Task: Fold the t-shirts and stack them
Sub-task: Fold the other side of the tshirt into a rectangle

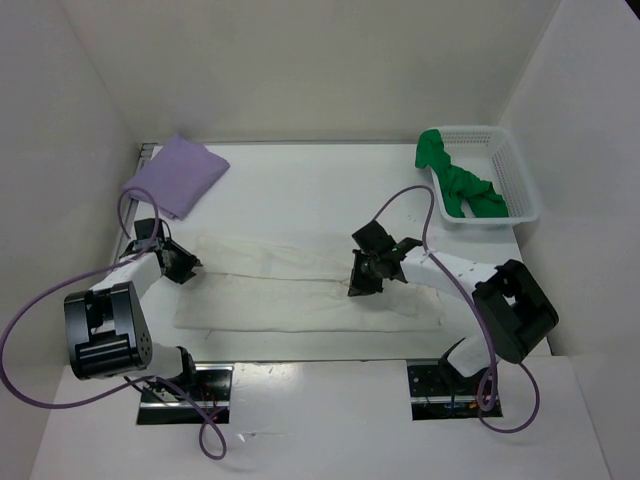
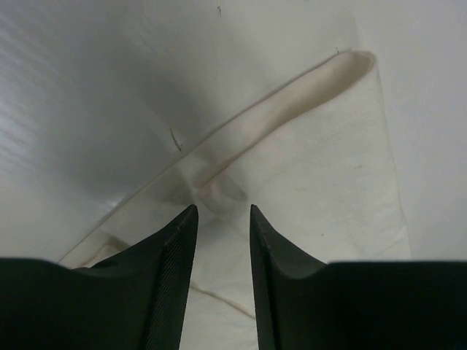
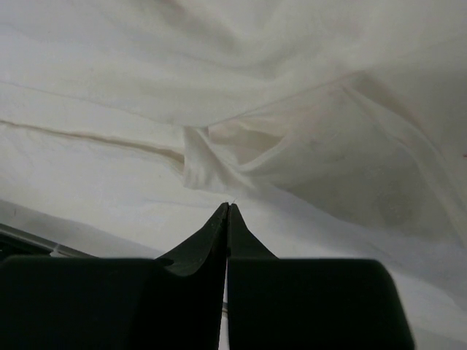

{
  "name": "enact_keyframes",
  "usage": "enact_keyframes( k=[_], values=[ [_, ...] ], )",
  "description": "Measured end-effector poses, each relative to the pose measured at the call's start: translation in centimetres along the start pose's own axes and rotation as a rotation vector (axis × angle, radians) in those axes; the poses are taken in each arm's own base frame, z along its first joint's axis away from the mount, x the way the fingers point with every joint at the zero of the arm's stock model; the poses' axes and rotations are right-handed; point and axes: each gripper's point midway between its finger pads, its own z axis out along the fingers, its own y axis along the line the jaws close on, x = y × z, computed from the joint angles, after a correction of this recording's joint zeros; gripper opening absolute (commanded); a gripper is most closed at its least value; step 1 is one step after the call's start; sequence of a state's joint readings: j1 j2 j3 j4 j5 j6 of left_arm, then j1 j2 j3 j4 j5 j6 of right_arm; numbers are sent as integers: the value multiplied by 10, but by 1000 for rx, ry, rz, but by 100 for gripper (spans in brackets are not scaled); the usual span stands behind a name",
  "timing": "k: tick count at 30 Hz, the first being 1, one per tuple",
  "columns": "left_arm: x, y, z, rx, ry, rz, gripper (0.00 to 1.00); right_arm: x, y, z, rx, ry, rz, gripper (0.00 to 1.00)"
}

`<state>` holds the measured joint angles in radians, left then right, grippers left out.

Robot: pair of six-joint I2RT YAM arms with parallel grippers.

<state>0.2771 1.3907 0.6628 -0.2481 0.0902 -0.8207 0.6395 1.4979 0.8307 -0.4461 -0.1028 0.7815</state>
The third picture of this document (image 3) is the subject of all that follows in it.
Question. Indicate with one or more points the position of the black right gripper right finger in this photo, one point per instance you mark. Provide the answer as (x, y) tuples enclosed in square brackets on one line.
[(318, 303)]

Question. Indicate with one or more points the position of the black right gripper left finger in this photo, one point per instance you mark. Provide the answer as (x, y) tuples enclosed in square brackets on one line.
[(170, 302)]

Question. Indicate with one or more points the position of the white t shirt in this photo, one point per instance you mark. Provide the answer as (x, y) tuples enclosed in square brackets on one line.
[(338, 127)]

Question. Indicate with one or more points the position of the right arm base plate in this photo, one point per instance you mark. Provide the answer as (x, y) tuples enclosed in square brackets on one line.
[(25, 240)]

